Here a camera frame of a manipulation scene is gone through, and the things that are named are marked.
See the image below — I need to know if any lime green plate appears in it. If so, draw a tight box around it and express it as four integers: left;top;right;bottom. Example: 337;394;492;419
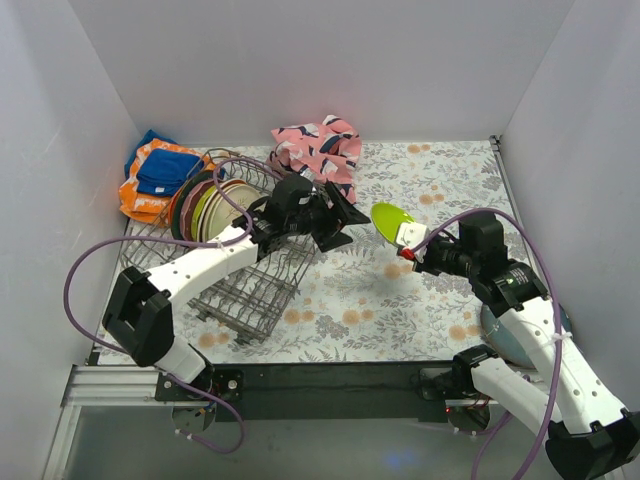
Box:
370;202;415;246

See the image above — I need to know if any olive green dotted plate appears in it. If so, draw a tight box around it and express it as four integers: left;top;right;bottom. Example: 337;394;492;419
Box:
191;184;217;242

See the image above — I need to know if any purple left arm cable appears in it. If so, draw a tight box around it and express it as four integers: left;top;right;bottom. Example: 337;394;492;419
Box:
63;158;286;455

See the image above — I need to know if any dark teal plate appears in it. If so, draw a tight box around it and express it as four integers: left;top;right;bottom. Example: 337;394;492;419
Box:
168;169;214;241

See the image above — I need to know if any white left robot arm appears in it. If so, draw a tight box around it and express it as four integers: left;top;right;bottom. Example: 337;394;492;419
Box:
102;175;370;400

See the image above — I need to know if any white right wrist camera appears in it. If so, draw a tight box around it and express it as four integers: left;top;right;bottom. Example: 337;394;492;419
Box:
395;222;430;263

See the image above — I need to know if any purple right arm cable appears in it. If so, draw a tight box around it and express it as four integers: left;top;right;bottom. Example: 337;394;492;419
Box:
412;207;569;480

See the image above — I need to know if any pink patterned cloth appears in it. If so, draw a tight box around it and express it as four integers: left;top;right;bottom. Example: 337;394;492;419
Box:
267;115;362;204

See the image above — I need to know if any pink dotted plate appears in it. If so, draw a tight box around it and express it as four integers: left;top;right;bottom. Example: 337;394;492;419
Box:
180;179;215;241

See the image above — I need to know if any grey blue plate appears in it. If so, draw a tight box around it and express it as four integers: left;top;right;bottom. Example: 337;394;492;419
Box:
480;298;555;370

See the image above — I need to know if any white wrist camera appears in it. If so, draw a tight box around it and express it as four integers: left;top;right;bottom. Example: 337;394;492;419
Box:
395;222;430;263
297;169;316;183

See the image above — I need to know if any aluminium rail frame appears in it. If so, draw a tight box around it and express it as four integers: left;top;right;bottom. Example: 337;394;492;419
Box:
42;364;626;480

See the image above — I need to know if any grey wire dish rack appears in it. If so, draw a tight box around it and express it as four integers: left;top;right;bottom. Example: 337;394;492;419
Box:
120;149;318;344

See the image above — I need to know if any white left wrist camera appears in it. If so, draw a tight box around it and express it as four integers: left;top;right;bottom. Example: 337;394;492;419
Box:
297;169;316;183

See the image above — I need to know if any floral tablecloth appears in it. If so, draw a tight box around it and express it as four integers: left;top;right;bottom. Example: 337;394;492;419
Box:
174;141;511;363

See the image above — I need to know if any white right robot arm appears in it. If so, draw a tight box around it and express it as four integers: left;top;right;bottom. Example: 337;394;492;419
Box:
395;209;639;479

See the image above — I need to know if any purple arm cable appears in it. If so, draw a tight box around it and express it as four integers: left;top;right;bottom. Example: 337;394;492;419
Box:
63;158;286;455
412;207;569;480

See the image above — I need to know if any black base bar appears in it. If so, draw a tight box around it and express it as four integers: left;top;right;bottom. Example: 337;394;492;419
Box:
144;360;514;424

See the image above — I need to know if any cream and green plate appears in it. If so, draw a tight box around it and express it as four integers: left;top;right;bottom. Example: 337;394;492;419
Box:
199;179;261;242

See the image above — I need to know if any orange and blue cloth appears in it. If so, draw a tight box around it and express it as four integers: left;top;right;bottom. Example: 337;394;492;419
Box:
118;129;216;223

